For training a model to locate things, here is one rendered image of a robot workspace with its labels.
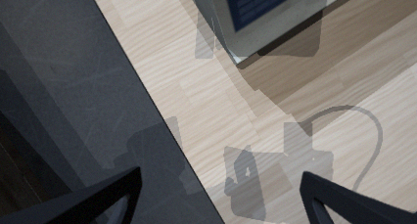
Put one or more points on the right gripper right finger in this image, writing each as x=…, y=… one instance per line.
x=352, y=206

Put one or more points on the grey bench scale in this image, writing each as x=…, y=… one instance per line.
x=244, y=27

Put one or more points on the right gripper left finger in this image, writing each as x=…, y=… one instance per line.
x=84, y=205

